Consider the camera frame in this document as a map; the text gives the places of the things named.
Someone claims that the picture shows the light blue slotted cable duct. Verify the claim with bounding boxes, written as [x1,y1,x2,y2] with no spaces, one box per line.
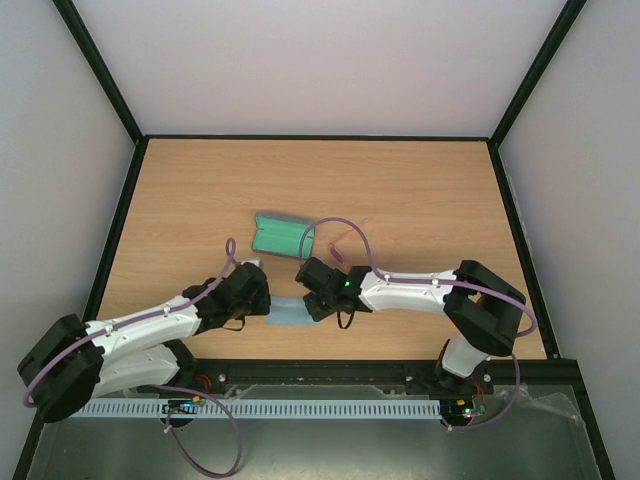
[74,398,441,420]

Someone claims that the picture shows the left controller board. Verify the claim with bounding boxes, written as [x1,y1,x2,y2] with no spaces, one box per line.
[159,396,207,415]

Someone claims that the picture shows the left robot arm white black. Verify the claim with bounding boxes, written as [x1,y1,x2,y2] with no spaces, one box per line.
[17,261,270,423]

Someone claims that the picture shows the black aluminium frame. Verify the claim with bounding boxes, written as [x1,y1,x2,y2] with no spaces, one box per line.
[9,0,617,480]

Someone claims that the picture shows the grey glasses case green lining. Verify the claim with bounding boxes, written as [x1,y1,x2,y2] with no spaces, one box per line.
[252,212,315,259]

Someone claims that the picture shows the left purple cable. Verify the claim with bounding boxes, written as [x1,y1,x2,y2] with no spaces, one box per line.
[24,237,246,475]

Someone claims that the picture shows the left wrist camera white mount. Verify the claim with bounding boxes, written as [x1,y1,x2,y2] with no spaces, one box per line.
[241,257,264,269]

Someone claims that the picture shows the controller board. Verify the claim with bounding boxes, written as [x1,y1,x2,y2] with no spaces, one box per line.
[440,396,488,420]
[159,396,207,415]

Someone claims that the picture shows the right controller board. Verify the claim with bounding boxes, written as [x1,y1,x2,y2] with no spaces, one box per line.
[440,396,488,420]

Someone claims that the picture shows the purple cable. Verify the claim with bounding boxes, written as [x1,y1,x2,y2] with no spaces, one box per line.
[298,216,538,434]
[24,237,246,475]

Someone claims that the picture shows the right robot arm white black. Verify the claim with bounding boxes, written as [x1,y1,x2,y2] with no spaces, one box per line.
[296,257,527,394]

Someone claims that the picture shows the pink sunglasses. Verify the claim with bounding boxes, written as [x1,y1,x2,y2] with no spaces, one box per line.
[328,217,400,269]

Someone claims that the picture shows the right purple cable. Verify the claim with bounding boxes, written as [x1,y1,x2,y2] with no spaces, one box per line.
[298,216,538,434]

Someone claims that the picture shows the light blue cleaning cloth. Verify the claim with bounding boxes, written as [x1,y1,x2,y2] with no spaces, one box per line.
[265,296,316,326]

